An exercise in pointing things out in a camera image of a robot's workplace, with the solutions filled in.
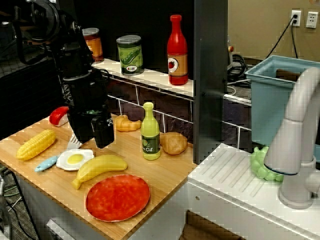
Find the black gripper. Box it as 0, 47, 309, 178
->
61, 68, 116, 150

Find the yellow toy banana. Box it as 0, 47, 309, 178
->
71, 154, 129, 190

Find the red round plate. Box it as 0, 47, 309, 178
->
85, 174, 151, 223

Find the toy fried egg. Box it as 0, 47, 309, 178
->
56, 148, 95, 172

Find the orange toy croissant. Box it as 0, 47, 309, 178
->
113, 114, 143, 133

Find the red and white toy sushi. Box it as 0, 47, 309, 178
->
49, 106, 70, 128

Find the green olive oil toy bottle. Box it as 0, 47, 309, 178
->
140, 101, 162, 161

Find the yellow toy corn cob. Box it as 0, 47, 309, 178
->
16, 129, 57, 161

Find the white backsplash shelf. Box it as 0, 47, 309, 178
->
91, 57, 195, 99

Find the orange soup toy can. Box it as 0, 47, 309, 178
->
81, 27, 105, 63

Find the green pea toy can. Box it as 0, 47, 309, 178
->
116, 34, 145, 75

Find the red ketchup toy bottle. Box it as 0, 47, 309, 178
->
166, 14, 189, 86

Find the white toy kitchen cabinet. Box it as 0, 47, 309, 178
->
14, 142, 320, 240

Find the light green toy vegetable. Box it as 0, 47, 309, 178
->
250, 146, 285, 182

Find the teal plastic bin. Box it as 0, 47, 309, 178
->
244, 54, 320, 149

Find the grey toy faucet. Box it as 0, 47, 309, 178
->
263, 66, 320, 210

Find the brown cardboard inside bin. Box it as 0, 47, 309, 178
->
276, 69, 301, 82

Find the blue handled toy spatula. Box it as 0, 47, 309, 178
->
34, 134, 82, 173

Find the wide black vertical post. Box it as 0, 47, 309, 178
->
192, 0, 229, 165

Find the white floor cable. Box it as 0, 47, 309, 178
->
226, 79, 251, 96

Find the black cable bundle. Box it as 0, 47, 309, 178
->
227, 53, 251, 77

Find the black power cable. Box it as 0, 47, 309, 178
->
264, 14, 300, 60

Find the white wall outlet with plug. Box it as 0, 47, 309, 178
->
290, 9, 302, 27

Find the white empty wall outlet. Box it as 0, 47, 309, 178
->
306, 11, 320, 29

